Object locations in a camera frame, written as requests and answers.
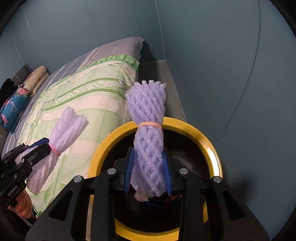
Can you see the blue floral pillow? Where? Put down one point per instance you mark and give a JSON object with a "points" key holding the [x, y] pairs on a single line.
{"points": [[12, 110]]}

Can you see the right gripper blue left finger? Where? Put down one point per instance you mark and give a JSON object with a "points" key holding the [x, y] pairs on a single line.
{"points": [[66, 217]]}

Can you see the green floral quilt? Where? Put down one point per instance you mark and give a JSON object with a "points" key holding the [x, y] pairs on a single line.
{"points": [[96, 91]]}

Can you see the beige folded blanket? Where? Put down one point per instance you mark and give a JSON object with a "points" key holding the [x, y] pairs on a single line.
{"points": [[35, 80]]}

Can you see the black clothing pile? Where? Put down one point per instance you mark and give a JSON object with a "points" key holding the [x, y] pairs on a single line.
{"points": [[7, 90]]}

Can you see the purple foam net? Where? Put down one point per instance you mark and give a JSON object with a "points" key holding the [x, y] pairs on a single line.
{"points": [[65, 132], [146, 106]]}

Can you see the left hand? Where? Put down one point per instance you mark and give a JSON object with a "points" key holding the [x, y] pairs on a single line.
{"points": [[24, 206]]}

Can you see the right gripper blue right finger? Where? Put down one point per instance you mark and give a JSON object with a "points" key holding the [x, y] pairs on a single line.
{"points": [[228, 217]]}

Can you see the grey striped bed mattress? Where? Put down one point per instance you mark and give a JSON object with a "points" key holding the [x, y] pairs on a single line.
{"points": [[131, 46]]}

